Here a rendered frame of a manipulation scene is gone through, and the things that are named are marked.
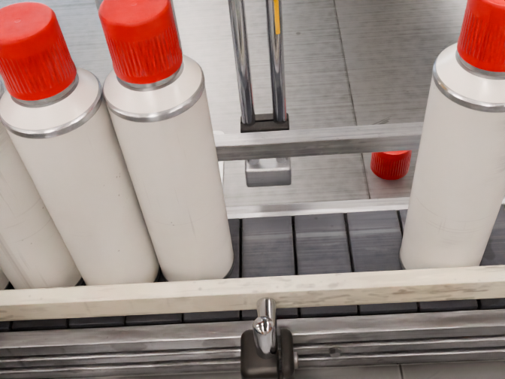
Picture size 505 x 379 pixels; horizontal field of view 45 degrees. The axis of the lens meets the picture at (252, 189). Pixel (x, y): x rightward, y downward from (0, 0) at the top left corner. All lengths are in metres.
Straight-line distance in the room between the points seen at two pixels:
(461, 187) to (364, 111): 0.28
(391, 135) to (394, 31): 0.33
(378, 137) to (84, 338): 0.23
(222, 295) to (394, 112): 0.30
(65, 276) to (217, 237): 0.11
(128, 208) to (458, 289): 0.20
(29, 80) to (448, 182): 0.21
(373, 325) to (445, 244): 0.07
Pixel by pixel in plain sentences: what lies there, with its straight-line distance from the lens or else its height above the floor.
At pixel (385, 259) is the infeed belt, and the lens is 0.43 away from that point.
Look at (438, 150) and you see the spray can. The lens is 0.33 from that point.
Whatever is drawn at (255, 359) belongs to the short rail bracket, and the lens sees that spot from 0.35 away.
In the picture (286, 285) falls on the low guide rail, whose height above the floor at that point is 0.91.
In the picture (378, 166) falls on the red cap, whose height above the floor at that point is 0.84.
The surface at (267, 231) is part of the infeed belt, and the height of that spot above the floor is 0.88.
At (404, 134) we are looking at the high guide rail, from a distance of 0.39.
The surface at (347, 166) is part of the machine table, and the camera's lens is 0.55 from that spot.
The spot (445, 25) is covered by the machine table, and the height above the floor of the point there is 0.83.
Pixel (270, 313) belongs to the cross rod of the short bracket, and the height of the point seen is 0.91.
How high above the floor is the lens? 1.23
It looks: 48 degrees down
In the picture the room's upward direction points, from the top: 6 degrees counter-clockwise
